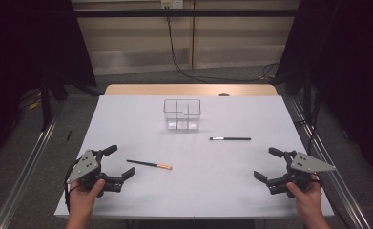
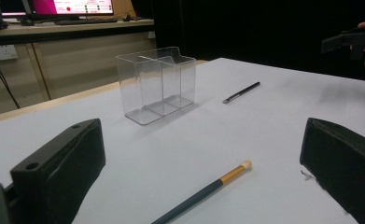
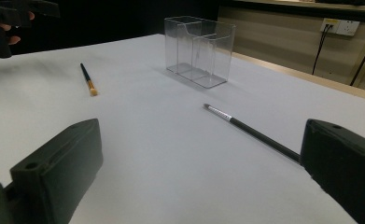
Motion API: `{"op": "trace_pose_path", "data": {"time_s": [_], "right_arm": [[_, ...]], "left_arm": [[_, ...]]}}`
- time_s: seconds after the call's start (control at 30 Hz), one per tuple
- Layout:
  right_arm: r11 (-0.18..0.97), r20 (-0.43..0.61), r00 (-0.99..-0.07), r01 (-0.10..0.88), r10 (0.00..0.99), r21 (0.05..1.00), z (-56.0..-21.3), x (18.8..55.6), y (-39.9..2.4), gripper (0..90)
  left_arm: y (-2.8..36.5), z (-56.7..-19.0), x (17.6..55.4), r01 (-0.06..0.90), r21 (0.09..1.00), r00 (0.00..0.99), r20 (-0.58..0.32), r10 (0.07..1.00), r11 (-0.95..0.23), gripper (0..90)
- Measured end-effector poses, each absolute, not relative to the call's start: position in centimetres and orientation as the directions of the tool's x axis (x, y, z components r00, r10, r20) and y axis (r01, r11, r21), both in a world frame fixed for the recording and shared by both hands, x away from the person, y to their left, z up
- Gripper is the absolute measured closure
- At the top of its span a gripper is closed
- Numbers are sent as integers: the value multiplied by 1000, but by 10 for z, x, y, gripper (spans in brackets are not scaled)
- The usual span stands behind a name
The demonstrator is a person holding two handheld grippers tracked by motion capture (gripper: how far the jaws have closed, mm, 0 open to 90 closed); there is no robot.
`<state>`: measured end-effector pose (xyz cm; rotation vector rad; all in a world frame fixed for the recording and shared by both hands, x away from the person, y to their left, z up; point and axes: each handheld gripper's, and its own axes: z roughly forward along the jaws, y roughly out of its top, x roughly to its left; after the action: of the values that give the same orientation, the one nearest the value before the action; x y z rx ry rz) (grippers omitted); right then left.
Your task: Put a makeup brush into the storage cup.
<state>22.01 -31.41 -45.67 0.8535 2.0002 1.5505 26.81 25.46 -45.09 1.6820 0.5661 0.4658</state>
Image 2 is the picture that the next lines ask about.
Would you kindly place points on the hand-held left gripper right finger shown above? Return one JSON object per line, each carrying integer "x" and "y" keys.
{"x": 348, "y": 165}

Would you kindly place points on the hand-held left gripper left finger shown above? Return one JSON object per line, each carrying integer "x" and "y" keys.
{"x": 62, "y": 168}

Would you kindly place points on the black pen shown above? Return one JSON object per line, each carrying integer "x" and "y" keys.
{"x": 242, "y": 92}

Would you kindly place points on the clear acrylic organizer box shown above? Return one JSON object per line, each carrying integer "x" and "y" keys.
{"x": 158, "y": 90}

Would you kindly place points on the black curtain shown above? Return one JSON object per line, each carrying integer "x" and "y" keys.
{"x": 264, "y": 31}

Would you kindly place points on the beige long desk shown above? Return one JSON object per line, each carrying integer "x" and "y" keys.
{"x": 77, "y": 62}

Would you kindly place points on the white table board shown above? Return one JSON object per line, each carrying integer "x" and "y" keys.
{"x": 202, "y": 140}

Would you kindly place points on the black keyboard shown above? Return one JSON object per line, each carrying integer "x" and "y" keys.
{"x": 85, "y": 21}

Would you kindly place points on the computer monitor pink screen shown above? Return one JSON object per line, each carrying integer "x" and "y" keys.
{"x": 77, "y": 6}

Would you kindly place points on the dark computer monitor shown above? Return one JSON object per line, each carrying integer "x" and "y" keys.
{"x": 13, "y": 6}

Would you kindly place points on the brown cardboard box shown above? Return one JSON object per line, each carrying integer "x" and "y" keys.
{"x": 124, "y": 7}

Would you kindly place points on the white wall socket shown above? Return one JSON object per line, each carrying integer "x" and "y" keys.
{"x": 2, "y": 52}

